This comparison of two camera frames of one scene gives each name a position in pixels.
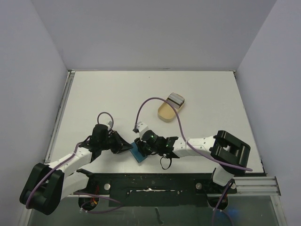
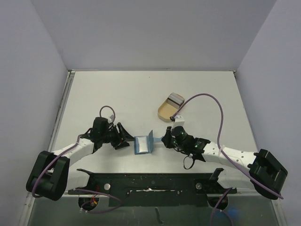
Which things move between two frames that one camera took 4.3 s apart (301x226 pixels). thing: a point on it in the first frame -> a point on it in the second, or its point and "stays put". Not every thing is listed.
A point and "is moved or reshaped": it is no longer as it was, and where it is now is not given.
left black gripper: (119, 141) -> (122, 134)
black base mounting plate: (155, 189) stays put
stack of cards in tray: (176, 100) stays put
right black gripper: (141, 147) -> (167, 139)
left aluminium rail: (59, 116) stays put
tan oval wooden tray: (166, 113) stays put
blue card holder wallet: (136, 152) is moved or reshaped
